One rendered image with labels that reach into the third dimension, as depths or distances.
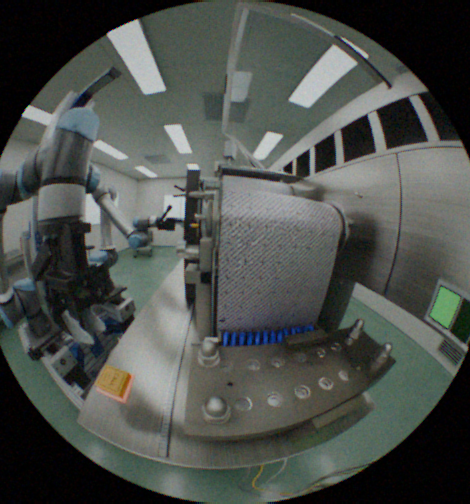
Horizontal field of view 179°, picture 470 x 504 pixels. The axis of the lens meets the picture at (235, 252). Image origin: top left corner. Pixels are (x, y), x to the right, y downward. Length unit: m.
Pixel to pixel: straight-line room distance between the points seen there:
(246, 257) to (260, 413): 0.23
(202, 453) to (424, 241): 0.51
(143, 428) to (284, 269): 0.42
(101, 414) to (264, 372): 0.35
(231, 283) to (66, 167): 0.29
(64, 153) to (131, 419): 0.43
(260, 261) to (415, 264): 0.29
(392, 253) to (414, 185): 0.14
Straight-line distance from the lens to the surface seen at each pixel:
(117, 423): 0.40
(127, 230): 0.86
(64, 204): 0.22
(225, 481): 1.27
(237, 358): 0.28
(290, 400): 0.25
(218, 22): 1.62
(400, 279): 0.35
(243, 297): 0.27
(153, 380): 0.42
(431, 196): 0.34
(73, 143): 0.23
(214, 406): 0.19
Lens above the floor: 1.25
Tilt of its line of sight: 13 degrees down
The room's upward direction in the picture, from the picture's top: 4 degrees clockwise
